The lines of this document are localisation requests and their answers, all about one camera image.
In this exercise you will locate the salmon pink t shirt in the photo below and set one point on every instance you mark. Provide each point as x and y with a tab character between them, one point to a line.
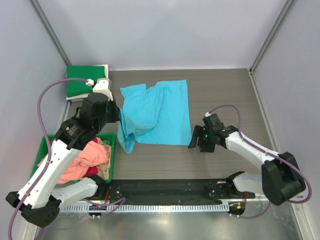
87	160

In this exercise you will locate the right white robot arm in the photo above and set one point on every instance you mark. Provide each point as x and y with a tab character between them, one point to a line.
279	179

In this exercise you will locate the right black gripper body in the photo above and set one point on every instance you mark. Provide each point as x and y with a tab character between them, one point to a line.
205	140

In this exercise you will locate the folded cream t shirt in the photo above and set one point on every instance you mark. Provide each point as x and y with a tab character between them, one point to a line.
107	71

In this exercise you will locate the left aluminium frame post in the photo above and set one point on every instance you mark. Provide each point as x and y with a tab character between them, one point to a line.
49	30

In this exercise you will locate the right aluminium frame post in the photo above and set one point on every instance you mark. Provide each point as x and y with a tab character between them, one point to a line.
284	12

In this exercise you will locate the beige t shirt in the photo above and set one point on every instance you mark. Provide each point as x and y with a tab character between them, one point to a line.
104	168

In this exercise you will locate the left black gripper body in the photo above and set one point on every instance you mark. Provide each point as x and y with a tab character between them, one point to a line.
111	116

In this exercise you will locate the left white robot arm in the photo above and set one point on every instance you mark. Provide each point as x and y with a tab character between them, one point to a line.
70	139

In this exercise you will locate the aluminium frame post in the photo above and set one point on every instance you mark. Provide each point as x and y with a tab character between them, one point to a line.
284	12
49	30

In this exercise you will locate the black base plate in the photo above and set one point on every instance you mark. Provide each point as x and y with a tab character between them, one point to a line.
168	192

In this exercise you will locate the aluminium rail front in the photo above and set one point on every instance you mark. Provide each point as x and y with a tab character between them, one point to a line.
276	192

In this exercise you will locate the green plastic bin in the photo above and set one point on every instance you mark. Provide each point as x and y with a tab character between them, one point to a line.
112	155

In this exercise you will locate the red t shirt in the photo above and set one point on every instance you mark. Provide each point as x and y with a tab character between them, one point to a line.
81	166

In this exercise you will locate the white slotted cable duct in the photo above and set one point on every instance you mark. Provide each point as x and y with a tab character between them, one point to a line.
84	207

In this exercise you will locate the folded green t shirt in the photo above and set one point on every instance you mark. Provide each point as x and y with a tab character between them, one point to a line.
80	77

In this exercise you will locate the light blue t shirt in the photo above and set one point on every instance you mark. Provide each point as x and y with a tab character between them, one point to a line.
157	115

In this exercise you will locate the folded grey blue t shirt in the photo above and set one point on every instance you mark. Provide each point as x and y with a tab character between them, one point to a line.
74	99

